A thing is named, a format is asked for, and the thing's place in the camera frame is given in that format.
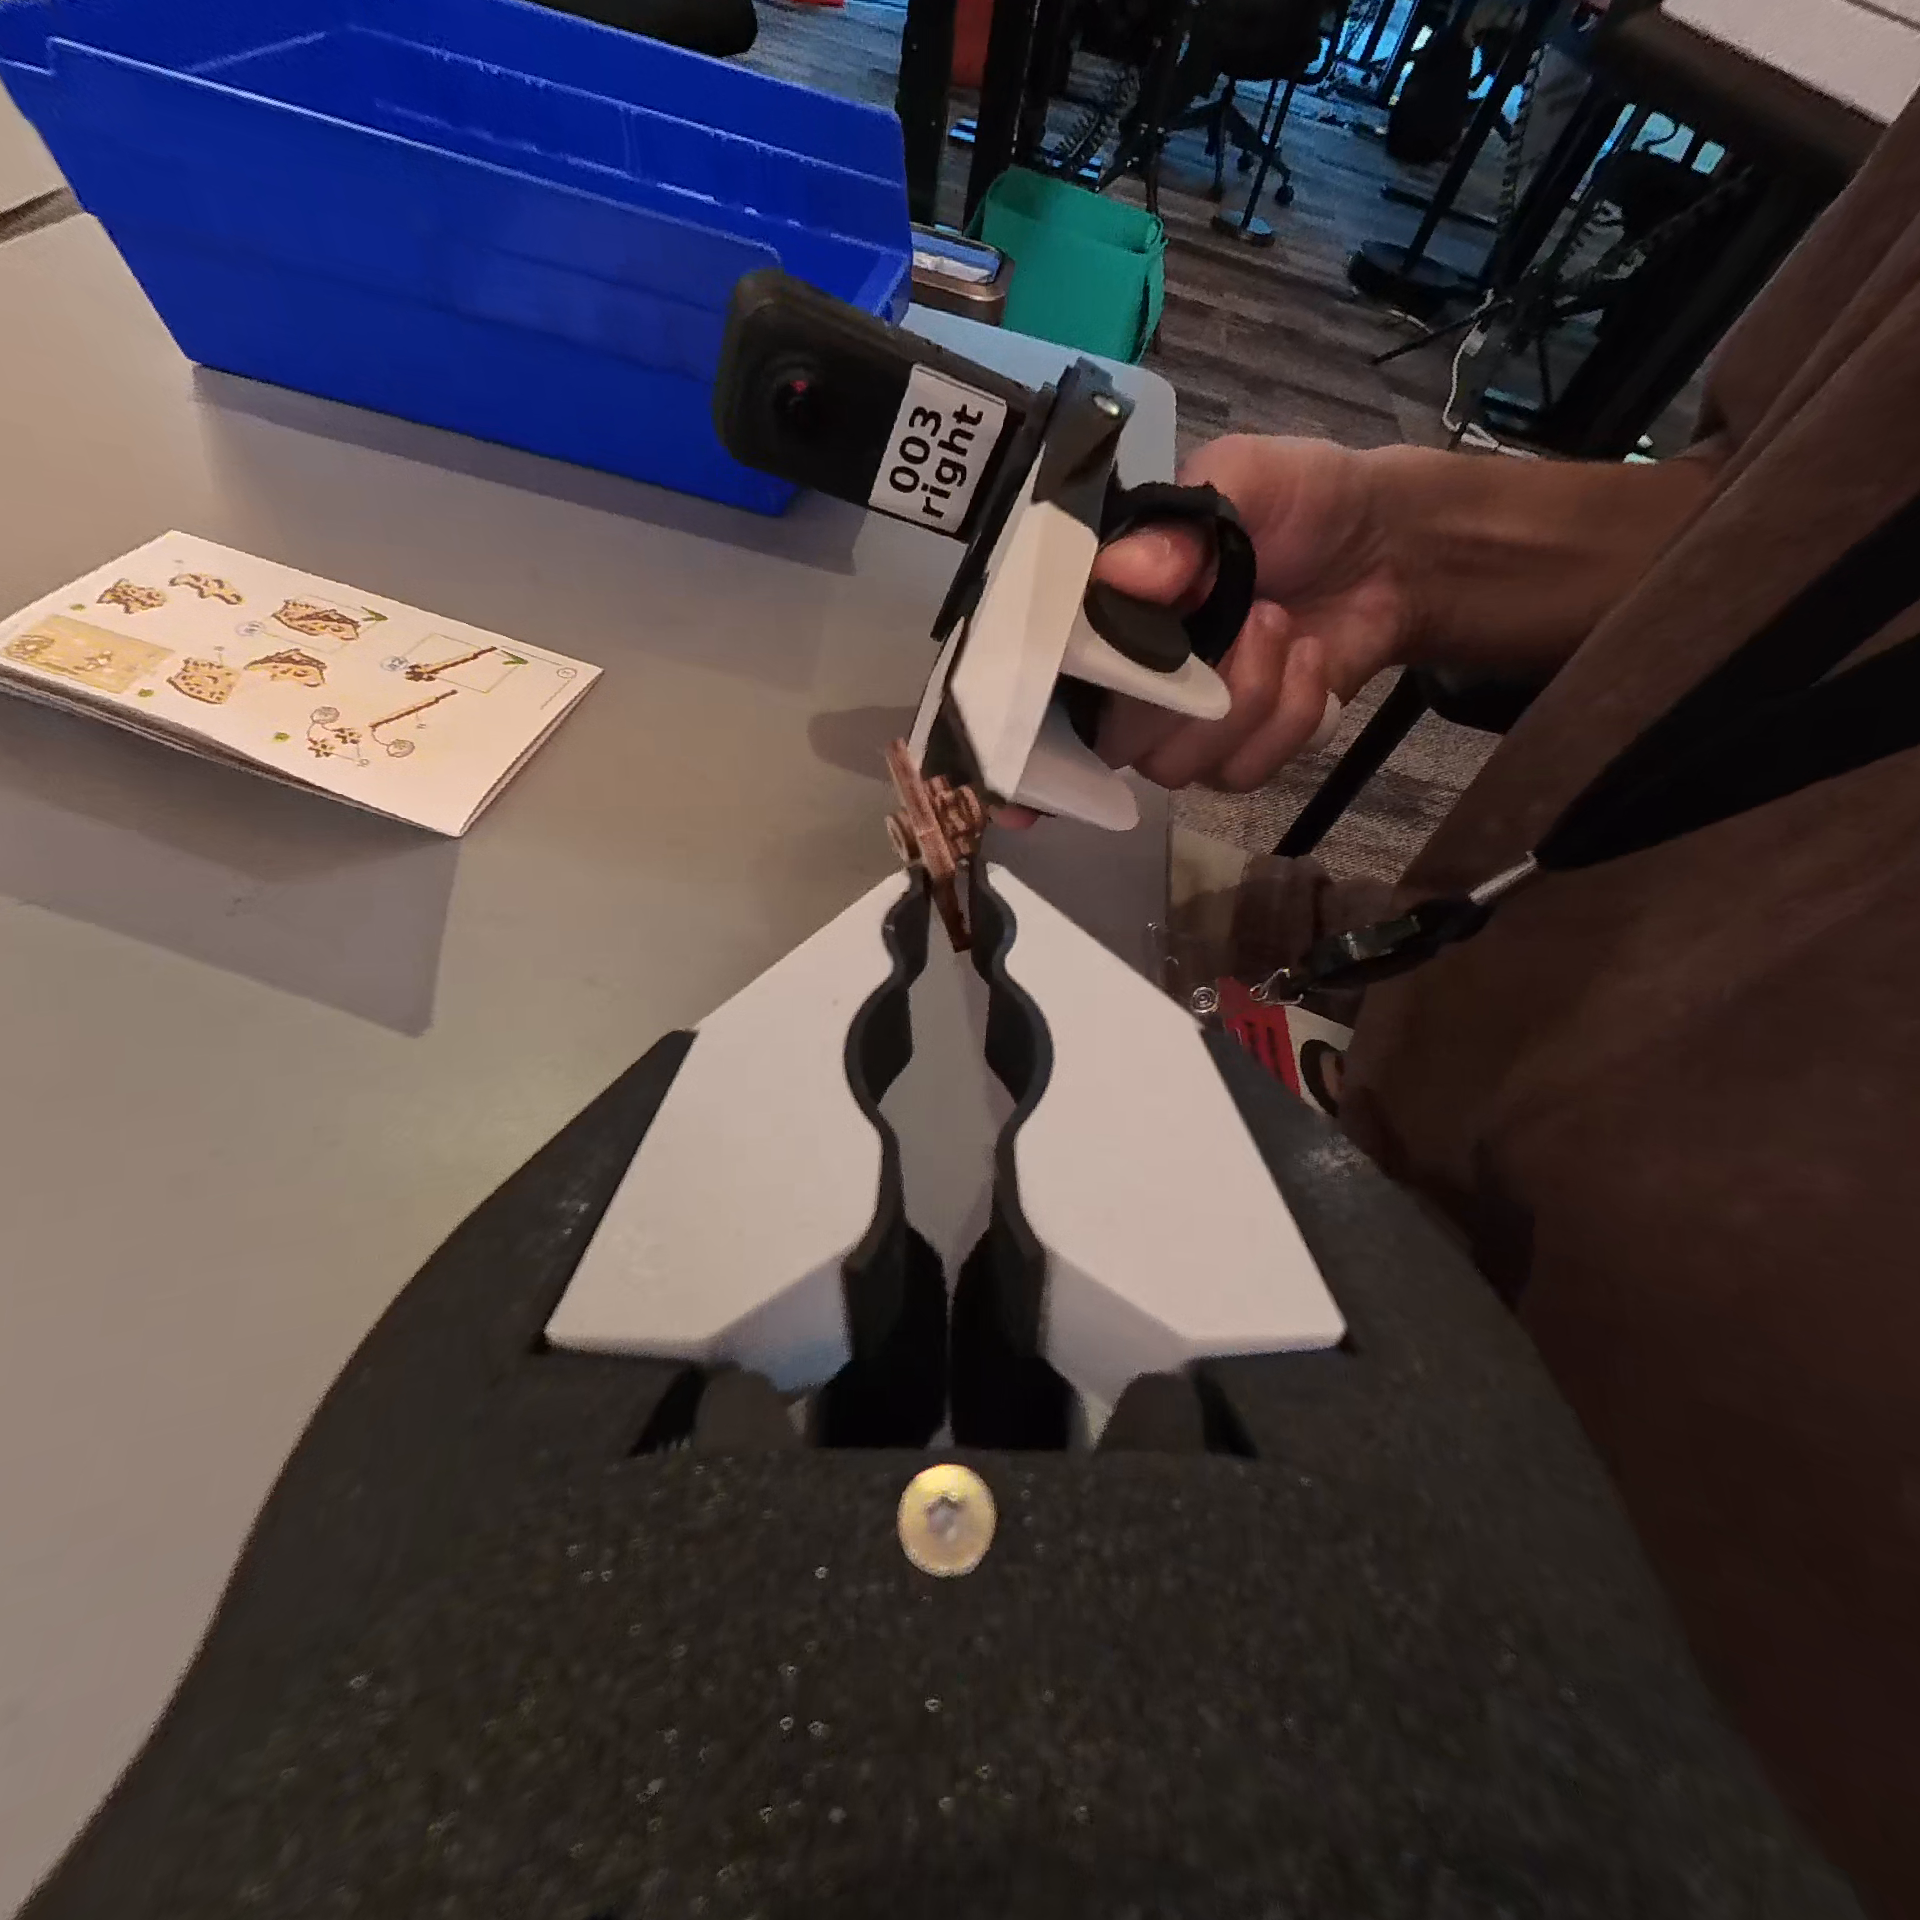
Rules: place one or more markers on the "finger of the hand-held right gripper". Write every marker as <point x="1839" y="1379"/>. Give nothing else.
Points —
<point x="1026" y="628"/>
<point x="942" y="691"/>

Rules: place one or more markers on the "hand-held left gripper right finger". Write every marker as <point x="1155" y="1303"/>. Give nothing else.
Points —
<point x="1155" y="1201"/>

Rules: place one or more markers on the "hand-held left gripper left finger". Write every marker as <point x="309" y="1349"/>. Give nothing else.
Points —
<point x="720" y="1201"/>

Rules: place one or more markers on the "small wooden puzzle assembly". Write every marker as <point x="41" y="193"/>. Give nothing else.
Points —
<point x="937" y="840"/>

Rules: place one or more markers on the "grey desk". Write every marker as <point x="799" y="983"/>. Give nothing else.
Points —
<point x="298" y="1050"/>

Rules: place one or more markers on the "person's right hand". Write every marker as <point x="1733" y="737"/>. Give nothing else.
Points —
<point x="1318" y="570"/>

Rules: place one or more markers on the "small metal bin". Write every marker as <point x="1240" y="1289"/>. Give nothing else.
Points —
<point x="959" y="284"/>

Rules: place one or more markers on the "green bag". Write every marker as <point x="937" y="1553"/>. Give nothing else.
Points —
<point x="1073" y="270"/>

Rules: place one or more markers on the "red white badge card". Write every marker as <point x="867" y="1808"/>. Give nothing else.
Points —
<point x="1275" y="1035"/>

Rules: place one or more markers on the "wooden table with black legs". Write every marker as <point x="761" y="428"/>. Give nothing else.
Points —
<point x="929" y="106"/>

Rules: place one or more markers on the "person's leg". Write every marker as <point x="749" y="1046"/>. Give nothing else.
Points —
<point x="1275" y="917"/>

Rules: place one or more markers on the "black stool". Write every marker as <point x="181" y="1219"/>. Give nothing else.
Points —
<point x="1348" y="766"/>

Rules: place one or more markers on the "black office chair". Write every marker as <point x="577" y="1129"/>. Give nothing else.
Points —
<point x="1243" y="225"/>

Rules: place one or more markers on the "blue plastic bin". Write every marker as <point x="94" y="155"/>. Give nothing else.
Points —
<point x="448" y="270"/>

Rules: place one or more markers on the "white instruction booklet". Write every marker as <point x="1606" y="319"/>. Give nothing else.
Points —
<point x="373" y="703"/>

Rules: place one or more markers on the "person's brown garment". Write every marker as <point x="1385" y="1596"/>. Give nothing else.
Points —
<point x="1724" y="1201"/>

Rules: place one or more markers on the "dark table with white sheet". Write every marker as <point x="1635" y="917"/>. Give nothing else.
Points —
<point x="1724" y="106"/>

